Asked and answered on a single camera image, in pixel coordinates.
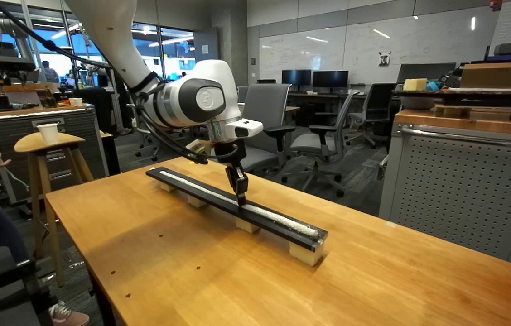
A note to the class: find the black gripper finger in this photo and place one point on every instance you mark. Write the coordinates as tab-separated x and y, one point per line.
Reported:
239	181

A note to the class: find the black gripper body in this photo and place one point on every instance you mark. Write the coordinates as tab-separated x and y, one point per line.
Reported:
231	152

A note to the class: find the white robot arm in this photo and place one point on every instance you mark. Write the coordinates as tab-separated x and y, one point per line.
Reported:
206	96

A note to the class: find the grey office chair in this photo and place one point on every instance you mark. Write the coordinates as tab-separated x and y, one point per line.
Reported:
268	103
326	143

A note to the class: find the black computer monitors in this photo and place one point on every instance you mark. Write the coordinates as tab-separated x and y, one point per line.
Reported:
304	79

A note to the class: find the white paper cup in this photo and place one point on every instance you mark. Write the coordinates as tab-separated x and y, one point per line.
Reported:
50	132

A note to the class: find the wooden stool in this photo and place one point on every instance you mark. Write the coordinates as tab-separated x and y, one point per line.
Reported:
36	148

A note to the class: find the grey metal tool cabinet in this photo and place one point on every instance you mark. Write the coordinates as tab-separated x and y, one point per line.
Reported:
452	177

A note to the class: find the long black channel rail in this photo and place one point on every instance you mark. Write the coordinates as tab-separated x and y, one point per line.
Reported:
306	241

